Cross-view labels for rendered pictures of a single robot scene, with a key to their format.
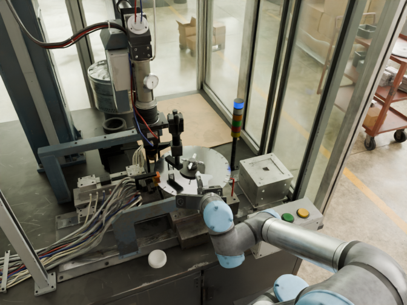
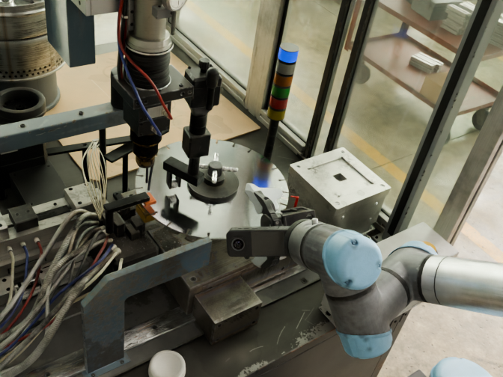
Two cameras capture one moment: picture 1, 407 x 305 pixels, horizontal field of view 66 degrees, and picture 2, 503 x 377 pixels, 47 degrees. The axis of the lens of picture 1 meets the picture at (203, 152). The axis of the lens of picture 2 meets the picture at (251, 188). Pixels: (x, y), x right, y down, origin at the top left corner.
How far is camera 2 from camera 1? 32 cm
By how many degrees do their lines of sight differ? 15
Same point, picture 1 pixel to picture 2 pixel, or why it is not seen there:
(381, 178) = not seen: hidden behind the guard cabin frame
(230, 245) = (374, 313)
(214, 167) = (254, 177)
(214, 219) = (353, 265)
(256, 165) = (321, 171)
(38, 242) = not seen: outside the picture
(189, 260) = (231, 362)
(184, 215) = (210, 276)
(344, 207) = not seen: hidden behind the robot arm
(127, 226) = (112, 307)
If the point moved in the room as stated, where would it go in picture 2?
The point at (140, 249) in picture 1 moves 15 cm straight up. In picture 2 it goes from (126, 354) to (126, 305)
